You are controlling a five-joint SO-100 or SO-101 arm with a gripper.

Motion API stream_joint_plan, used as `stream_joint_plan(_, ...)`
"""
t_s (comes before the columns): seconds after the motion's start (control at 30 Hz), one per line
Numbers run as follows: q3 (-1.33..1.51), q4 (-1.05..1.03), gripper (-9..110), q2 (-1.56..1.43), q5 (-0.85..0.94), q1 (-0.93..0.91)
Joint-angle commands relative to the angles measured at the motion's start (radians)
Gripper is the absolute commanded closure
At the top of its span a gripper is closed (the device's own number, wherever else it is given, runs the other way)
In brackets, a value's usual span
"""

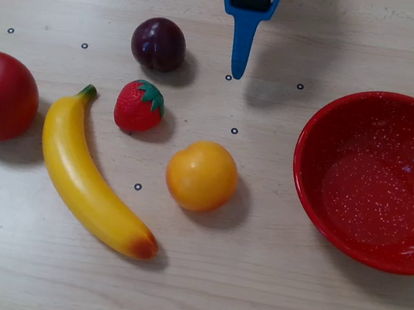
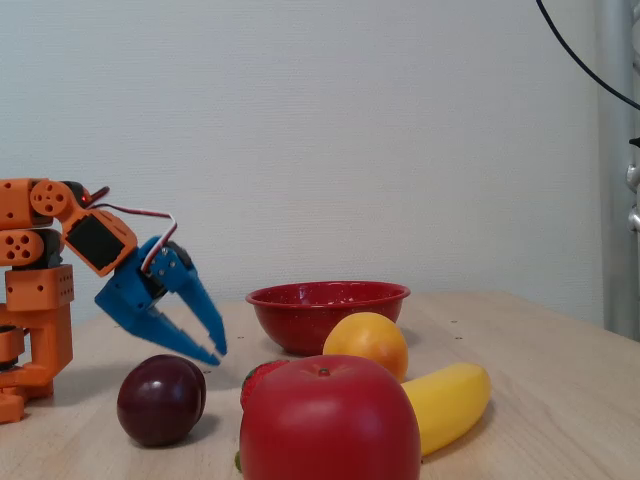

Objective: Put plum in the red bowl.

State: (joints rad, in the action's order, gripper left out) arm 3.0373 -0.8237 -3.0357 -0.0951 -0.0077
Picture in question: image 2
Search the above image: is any orange yellow round fruit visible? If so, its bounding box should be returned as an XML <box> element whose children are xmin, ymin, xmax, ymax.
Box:
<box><xmin>322</xmin><ymin>311</ymin><xmax>410</xmax><ymax>384</ymax></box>

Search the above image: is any red white servo wire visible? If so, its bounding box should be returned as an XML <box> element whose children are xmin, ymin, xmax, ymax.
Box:
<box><xmin>82</xmin><ymin>186</ymin><xmax>179</xmax><ymax>275</ymax></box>

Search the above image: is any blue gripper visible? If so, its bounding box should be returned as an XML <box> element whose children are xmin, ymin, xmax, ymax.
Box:
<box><xmin>94</xmin><ymin>235</ymin><xmax>229</xmax><ymax>367</ymax></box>

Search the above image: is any red apple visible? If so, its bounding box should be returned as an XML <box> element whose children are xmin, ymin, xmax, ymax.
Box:
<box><xmin>239</xmin><ymin>354</ymin><xmax>422</xmax><ymax>480</ymax></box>

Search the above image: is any red strawberry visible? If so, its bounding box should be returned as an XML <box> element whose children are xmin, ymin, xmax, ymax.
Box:
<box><xmin>240</xmin><ymin>359</ymin><xmax>291</xmax><ymax>411</ymax></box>

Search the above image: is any yellow banana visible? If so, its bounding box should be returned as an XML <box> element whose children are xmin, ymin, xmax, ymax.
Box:
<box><xmin>401</xmin><ymin>362</ymin><xmax>493</xmax><ymax>457</ymax></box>

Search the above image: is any grey metal pole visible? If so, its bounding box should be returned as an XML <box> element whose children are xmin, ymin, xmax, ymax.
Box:
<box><xmin>597</xmin><ymin>0</ymin><xmax>640</xmax><ymax>344</ymax></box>

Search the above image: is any black hanging cable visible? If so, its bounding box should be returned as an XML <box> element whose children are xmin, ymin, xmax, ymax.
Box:
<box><xmin>535</xmin><ymin>0</ymin><xmax>640</xmax><ymax>111</ymax></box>

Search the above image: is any red speckled bowl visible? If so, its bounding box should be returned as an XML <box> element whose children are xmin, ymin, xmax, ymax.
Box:
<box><xmin>245</xmin><ymin>281</ymin><xmax>412</xmax><ymax>357</ymax></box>

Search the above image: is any dark purple plum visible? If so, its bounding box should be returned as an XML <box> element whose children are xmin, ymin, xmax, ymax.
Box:
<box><xmin>116</xmin><ymin>354</ymin><xmax>207</xmax><ymax>448</ymax></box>

